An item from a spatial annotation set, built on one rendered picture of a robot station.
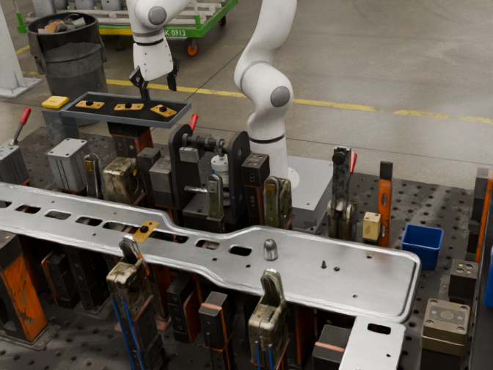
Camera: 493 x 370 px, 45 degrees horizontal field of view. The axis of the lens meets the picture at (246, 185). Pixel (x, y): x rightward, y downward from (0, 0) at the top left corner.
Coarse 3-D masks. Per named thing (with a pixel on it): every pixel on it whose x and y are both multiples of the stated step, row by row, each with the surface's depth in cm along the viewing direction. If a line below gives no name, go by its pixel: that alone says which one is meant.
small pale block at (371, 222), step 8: (368, 216) 136; (376, 216) 136; (368, 224) 135; (376, 224) 134; (368, 232) 136; (376, 232) 136; (368, 240) 138; (376, 240) 137; (368, 256) 141; (368, 328) 154
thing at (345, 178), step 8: (336, 152) 133; (344, 152) 134; (336, 160) 131; (344, 160) 131; (336, 168) 135; (344, 168) 135; (336, 176) 136; (344, 176) 136; (336, 184) 137; (344, 184) 136; (336, 192) 138; (344, 192) 137; (336, 200) 140; (344, 200) 137; (344, 208) 138; (344, 216) 139
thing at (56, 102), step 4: (52, 96) 187; (56, 96) 187; (48, 100) 185; (52, 100) 184; (56, 100) 184; (60, 100) 184; (64, 100) 184; (68, 100) 186; (44, 104) 183; (48, 104) 182; (52, 104) 182; (56, 104) 181; (60, 104) 182; (56, 108) 181
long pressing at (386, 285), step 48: (0, 192) 172; (48, 192) 169; (48, 240) 151; (96, 240) 148; (192, 240) 145; (240, 240) 143; (288, 240) 142; (336, 240) 139; (240, 288) 130; (288, 288) 128; (336, 288) 127; (384, 288) 125
